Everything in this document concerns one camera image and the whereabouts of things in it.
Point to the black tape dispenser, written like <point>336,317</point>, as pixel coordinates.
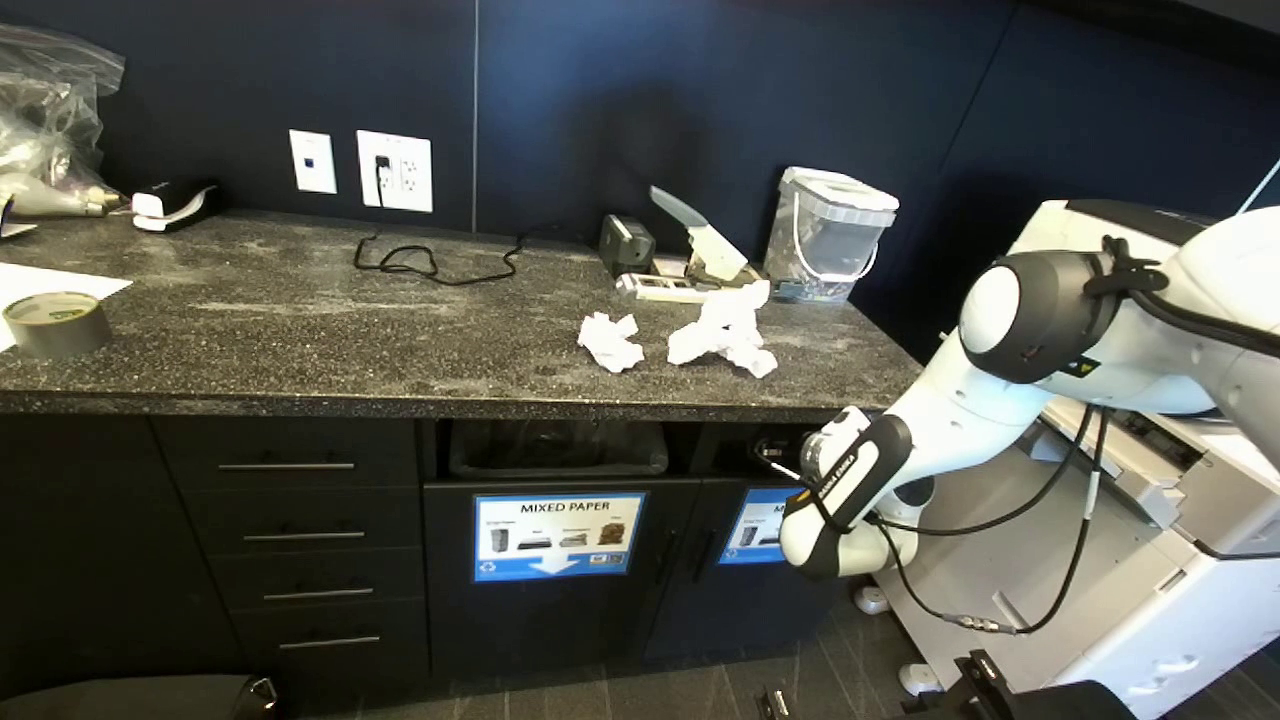
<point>624,247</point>

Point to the small metal floor object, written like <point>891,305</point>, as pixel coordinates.
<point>772,701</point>

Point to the white outlet plate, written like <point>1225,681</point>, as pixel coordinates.
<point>404,174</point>

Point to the grey tape roll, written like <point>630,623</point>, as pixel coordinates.
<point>63,334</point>

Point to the black recycling bin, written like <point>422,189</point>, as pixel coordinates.
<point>553,455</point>

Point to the black counter cabinet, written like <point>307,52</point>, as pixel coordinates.
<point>81,535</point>

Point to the white switch plate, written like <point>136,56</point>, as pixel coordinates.
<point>315,183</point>

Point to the clear plastic bag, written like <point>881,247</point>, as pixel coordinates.
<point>53,121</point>

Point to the small white black stapler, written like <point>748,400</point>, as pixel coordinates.
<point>165,209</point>

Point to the translucent plastic container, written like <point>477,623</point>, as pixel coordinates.
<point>827,235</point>

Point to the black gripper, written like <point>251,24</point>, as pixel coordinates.
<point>784,464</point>

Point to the large white paper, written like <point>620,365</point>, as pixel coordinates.
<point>720,323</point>

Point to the blue mixed paper sign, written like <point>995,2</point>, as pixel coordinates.
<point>753,524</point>
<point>561,535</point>

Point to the white office printer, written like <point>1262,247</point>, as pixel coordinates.
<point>1202,614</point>

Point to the small crumpled white paper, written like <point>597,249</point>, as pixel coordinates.
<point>610,342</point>

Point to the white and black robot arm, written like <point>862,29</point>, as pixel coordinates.
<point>1040,323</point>

